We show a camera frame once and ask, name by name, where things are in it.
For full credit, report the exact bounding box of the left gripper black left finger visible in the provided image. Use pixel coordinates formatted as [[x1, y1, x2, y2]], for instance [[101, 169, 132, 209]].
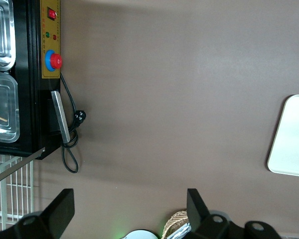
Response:
[[0, 188, 76, 239]]

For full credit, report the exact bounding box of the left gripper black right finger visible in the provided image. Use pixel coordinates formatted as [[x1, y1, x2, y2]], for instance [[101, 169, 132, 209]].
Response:
[[186, 188, 231, 239]]

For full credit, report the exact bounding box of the cream plastic serving tray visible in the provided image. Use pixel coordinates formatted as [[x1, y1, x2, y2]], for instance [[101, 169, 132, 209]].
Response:
[[267, 94, 299, 178]]

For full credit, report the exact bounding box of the wicker basket with foil trays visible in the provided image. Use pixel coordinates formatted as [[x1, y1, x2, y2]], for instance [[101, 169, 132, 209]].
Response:
[[163, 210, 190, 239]]

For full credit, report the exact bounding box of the black sealing machine yellow panel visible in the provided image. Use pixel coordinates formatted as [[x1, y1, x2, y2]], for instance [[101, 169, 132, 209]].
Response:
[[0, 0, 63, 188]]

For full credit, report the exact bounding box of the foil container in machine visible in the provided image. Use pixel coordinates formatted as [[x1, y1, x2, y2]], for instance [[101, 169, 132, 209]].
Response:
[[0, 0, 16, 72], [0, 70, 21, 143]]

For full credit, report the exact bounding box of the white wire rack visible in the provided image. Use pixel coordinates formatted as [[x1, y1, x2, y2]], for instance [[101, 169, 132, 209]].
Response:
[[0, 152, 36, 232]]

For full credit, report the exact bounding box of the black power cable with plug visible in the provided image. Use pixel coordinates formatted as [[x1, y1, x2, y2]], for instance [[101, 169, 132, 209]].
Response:
[[59, 73, 88, 174]]

